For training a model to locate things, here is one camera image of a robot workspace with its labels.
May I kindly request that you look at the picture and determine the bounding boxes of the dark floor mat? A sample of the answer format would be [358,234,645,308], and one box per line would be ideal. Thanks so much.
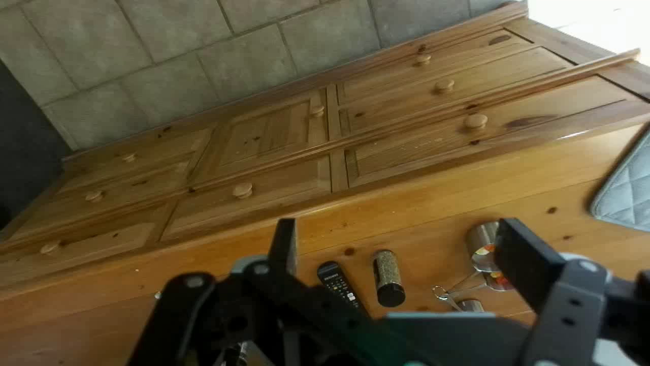
[0,58,73,229]

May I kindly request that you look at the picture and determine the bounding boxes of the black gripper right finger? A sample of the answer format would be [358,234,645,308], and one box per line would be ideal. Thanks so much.
[496,215,650,366]

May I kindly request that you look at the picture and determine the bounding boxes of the grey quilted pot holder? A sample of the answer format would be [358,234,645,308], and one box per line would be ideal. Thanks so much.
[586,129,650,235]

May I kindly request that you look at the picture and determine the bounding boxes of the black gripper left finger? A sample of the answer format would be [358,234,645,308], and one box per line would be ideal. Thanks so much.
[125,215,368,366]

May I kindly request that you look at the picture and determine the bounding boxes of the tall spice jar black lid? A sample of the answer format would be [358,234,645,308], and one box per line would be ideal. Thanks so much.
[371,251,407,309]

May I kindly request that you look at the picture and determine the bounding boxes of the pine wooden dresser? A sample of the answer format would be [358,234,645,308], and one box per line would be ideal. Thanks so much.
[0,1,650,366]

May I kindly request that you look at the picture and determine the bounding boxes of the black remote control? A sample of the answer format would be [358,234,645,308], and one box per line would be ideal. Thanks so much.
[317,260,363,312]

